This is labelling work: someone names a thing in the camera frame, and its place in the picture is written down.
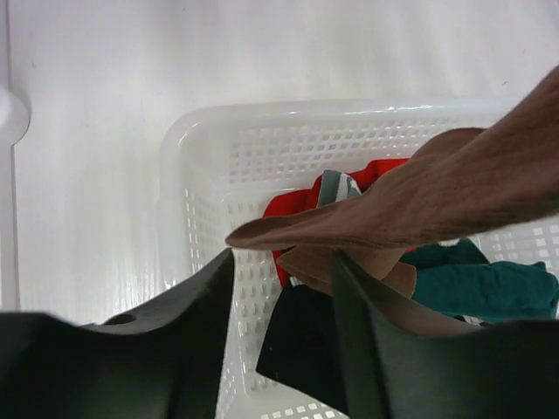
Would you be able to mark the metal drying rack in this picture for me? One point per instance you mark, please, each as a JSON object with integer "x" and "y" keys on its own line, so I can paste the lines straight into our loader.
{"x": 15, "y": 120}

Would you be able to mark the black sock orange cuff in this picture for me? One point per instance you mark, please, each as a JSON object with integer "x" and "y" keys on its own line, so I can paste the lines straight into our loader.
{"x": 300, "y": 348}

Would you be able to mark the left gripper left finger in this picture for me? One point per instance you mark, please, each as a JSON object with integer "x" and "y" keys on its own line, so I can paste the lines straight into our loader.
{"x": 162, "y": 359}

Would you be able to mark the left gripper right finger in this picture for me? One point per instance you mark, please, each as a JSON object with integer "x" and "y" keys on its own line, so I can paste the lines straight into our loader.
{"x": 403, "y": 360}

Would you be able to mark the white perforated basket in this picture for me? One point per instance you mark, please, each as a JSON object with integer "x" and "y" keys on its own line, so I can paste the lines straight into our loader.
{"x": 221, "y": 166}

